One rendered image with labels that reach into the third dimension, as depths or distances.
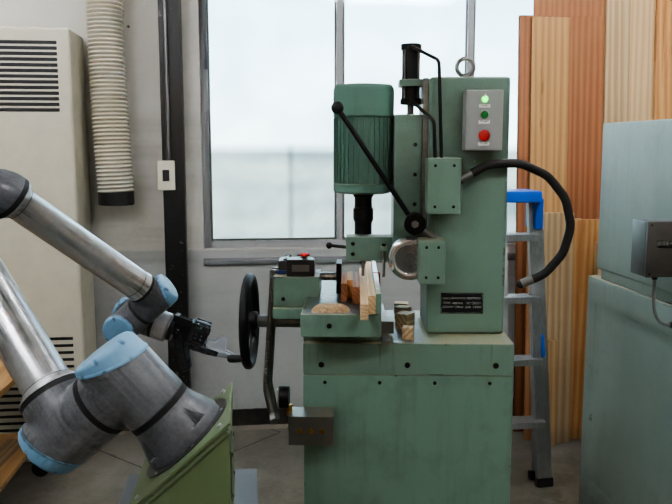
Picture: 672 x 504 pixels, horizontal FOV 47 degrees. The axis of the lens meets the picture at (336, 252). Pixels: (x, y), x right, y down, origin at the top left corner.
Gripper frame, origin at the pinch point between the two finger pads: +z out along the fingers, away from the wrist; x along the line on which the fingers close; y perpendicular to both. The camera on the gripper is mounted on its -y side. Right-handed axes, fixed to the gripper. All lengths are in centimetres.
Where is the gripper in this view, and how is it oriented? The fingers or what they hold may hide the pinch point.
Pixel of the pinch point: (229, 356)
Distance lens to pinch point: 240.7
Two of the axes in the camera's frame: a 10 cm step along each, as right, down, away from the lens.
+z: 9.4, 3.4, 0.4
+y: 3.4, -9.3, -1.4
